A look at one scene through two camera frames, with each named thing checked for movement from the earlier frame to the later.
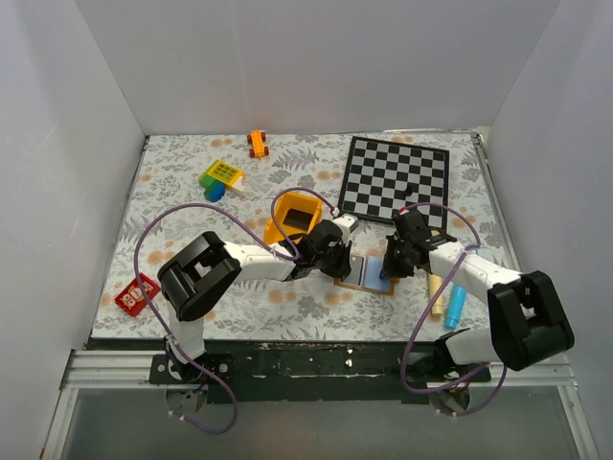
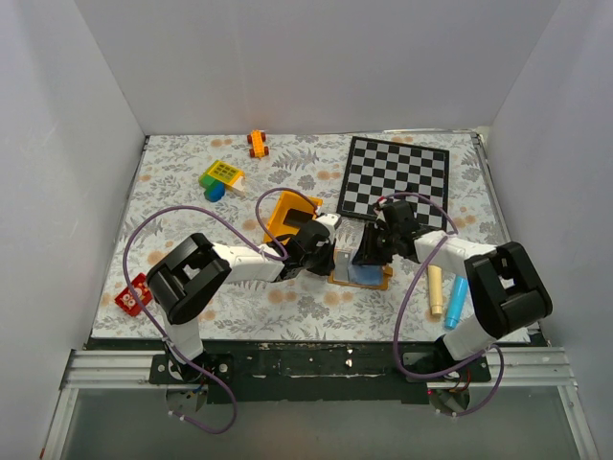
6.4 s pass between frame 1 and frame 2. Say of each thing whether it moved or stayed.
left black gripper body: stayed
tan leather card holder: moved
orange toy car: stayed
